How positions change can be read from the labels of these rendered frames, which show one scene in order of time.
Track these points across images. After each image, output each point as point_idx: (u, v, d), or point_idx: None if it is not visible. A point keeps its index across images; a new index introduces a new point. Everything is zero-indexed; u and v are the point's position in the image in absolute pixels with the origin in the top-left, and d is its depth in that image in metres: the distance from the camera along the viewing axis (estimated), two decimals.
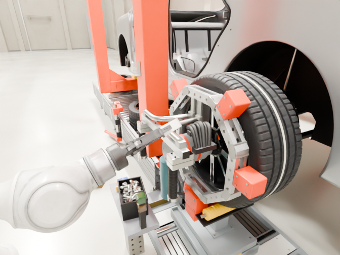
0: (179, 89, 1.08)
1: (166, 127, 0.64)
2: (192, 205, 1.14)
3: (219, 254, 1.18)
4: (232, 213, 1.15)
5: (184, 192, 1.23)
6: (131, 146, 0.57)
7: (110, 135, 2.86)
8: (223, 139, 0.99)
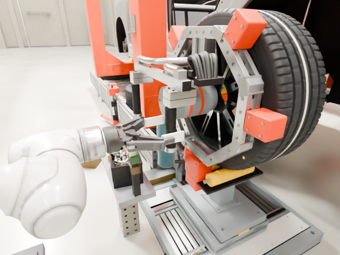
0: (179, 36, 0.94)
1: None
2: (193, 172, 1.00)
3: (223, 229, 1.03)
4: (240, 181, 1.01)
5: (184, 160, 1.09)
6: None
7: (106, 119, 2.72)
8: (231, 99, 0.85)
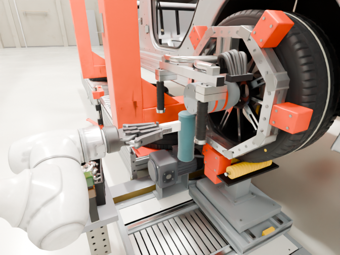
0: (201, 35, 0.99)
1: None
2: (213, 165, 1.05)
3: (242, 220, 1.08)
4: (257, 174, 1.06)
5: (203, 154, 1.14)
6: None
7: (91, 123, 2.60)
8: (252, 95, 0.90)
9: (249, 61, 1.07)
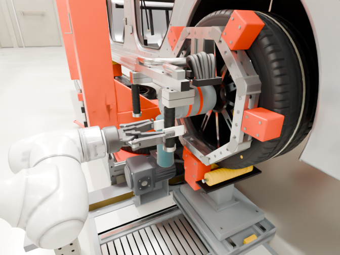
0: (178, 36, 0.95)
1: None
2: (192, 171, 1.01)
3: (222, 227, 1.04)
4: (238, 180, 1.02)
5: (183, 159, 1.10)
6: None
7: (79, 125, 2.55)
8: (229, 99, 0.87)
9: (224, 64, 1.01)
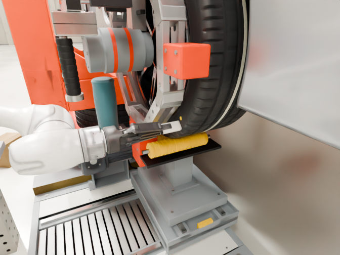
0: None
1: None
2: (136, 143, 0.85)
3: (173, 211, 0.88)
4: (191, 155, 0.86)
5: None
6: None
7: None
8: None
9: None
